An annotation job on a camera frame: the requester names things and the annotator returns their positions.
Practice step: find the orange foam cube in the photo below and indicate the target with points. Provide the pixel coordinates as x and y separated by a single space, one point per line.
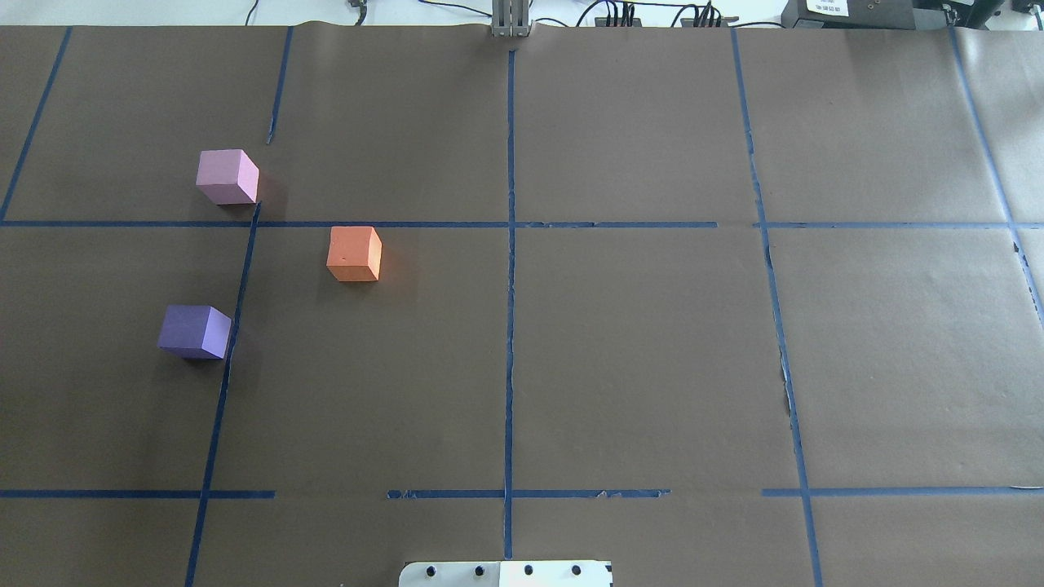
354 254

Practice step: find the pink foam cube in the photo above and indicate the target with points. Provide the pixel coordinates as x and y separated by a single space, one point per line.
228 177

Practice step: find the purple foam cube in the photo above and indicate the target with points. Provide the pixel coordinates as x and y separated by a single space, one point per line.
195 332

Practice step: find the black device with label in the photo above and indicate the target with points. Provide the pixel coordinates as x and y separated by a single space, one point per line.
898 15

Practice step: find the grey aluminium frame post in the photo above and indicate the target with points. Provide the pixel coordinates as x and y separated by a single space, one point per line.
510 18

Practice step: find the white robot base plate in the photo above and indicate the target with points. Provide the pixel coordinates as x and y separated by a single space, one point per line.
508 573

